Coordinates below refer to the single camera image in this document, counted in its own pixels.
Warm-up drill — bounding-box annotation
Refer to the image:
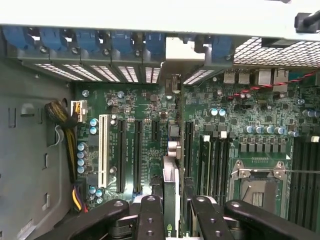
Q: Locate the silver socket cover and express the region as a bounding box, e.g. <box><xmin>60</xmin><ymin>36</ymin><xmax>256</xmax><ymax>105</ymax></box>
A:
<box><xmin>231</xmin><ymin>161</ymin><xmax>288</xmax><ymax>181</ymax></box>

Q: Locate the red black twisted wire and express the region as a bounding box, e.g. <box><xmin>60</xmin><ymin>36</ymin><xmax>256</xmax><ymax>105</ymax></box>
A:
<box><xmin>226</xmin><ymin>68</ymin><xmax>320</xmax><ymax>100</ymax></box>

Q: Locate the white power connector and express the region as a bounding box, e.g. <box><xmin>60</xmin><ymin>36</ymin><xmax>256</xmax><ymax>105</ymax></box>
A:
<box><xmin>70</xmin><ymin>99</ymin><xmax>89</xmax><ymax>124</ymax></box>

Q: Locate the green motherboard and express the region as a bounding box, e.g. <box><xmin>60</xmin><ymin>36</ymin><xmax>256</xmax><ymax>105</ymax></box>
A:
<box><xmin>71</xmin><ymin>66</ymin><xmax>320</xmax><ymax>227</ymax></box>

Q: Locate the sleeved black yellow power cable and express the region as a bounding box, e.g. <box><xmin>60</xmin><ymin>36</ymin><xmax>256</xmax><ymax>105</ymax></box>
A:
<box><xmin>44</xmin><ymin>99</ymin><xmax>89</xmax><ymax>214</ymax></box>

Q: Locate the short expansion slot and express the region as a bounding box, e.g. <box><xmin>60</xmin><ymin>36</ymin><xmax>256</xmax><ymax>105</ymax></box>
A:
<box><xmin>151</xmin><ymin>119</ymin><xmax>161</xmax><ymax>143</ymax></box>

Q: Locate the silver USB port block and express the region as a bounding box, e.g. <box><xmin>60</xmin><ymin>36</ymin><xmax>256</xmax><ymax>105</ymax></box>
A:
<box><xmin>237</xmin><ymin>69</ymin><xmax>251</xmax><ymax>85</ymax></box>
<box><xmin>223</xmin><ymin>69</ymin><xmax>236</xmax><ymax>85</ymax></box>

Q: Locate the perforated slot cover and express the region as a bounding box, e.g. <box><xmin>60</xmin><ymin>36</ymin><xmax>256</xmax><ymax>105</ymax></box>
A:
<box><xmin>144</xmin><ymin>66</ymin><xmax>162</xmax><ymax>85</ymax></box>
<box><xmin>61</xmin><ymin>63</ymin><xmax>104</xmax><ymax>83</ymax></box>
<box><xmin>88</xmin><ymin>64</ymin><xmax>121</xmax><ymax>84</ymax></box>
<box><xmin>32</xmin><ymin>63</ymin><xmax>85</xmax><ymax>82</ymax></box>
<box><xmin>183</xmin><ymin>69</ymin><xmax>216</xmax><ymax>86</ymax></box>
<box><xmin>117</xmin><ymin>65</ymin><xmax>140</xmax><ymax>84</ymax></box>

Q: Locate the black RAM slot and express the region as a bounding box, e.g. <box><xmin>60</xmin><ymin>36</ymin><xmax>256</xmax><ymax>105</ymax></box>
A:
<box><xmin>219</xmin><ymin>131</ymin><xmax>226</xmax><ymax>204</ymax></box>
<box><xmin>301</xmin><ymin>136</ymin><xmax>313</xmax><ymax>226</ymax></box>
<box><xmin>291</xmin><ymin>136</ymin><xmax>303</xmax><ymax>223</ymax></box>
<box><xmin>224</xmin><ymin>131</ymin><xmax>232</xmax><ymax>204</ymax></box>
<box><xmin>311</xmin><ymin>136</ymin><xmax>320</xmax><ymax>227</ymax></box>
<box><xmin>212</xmin><ymin>131</ymin><xmax>221</xmax><ymax>204</ymax></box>

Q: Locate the CPU socket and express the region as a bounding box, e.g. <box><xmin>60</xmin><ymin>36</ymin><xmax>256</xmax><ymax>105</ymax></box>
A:
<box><xmin>228</xmin><ymin>158</ymin><xmax>294</xmax><ymax>219</ymax></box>

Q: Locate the white PCI expansion slot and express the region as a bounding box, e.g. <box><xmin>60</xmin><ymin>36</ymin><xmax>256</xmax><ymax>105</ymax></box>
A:
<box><xmin>97</xmin><ymin>113</ymin><xmax>111</xmax><ymax>189</ymax></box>

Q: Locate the blue slot clip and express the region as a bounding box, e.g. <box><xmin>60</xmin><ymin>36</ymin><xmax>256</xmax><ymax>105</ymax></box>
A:
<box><xmin>110</xmin><ymin>30</ymin><xmax>136</xmax><ymax>55</ymax></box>
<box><xmin>211</xmin><ymin>34</ymin><xmax>235</xmax><ymax>61</ymax></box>
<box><xmin>1</xmin><ymin>26</ymin><xmax>35</xmax><ymax>51</ymax></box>
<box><xmin>74</xmin><ymin>28</ymin><xmax>101</xmax><ymax>54</ymax></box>
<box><xmin>39</xmin><ymin>27</ymin><xmax>69</xmax><ymax>53</ymax></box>
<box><xmin>145</xmin><ymin>31</ymin><xmax>167</xmax><ymax>58</ymax></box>

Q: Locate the thin socket locking lever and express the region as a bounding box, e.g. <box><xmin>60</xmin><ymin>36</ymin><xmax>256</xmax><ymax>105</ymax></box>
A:
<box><xmin>284</xmin><ymin>169</ymin><xmax>320</xmax><ymax>175</ymax></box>

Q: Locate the long expansion slot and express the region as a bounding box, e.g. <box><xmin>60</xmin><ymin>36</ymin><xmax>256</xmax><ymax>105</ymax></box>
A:
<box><xmin>133</xmin><ymin>119</ymin><xmax>144</xmax><ymax>197</ymax></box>
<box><xmin>116</xmin><ymin>119</ymin><xmax>128</xmax><ymax>194</ymax></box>
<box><xmin>184</xmin><ymin>120</ymin><xmax>195</xmax><ymax>180</ymax></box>

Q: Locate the black cable plug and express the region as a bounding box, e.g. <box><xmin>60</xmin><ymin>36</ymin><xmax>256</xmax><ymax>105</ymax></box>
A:
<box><xmin>294</xmin><ymin>6</ymin><xmax>320</xmax><ymax>34</ymax></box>

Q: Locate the large silver port block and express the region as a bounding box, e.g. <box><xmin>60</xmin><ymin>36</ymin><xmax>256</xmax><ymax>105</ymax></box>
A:
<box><xmin>256</xmin><ymin>69</ymin><xmax>275</xmax><ymax>86</ymax></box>
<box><xmin>273</xmin><ymin>69</ymin><xmax>290</xmax><ymax>93</ymax></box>

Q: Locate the open PC case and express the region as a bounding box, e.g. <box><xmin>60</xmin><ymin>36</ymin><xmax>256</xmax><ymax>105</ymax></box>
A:
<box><xmin>0</xmin><ymin>0</ymin><xmax>320</xmax><ymax>240</ymax></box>

